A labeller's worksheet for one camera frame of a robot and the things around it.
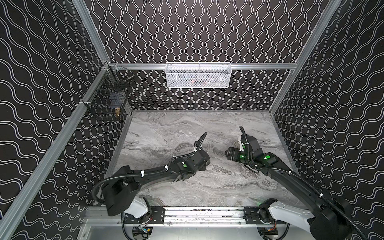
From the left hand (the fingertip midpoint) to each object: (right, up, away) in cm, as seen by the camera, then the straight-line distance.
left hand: (208, 161), depth 81 cm
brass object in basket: (-50, +28, +1) cm, 57 cm away
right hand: (+13, +4, +2) cm, 14 cm away
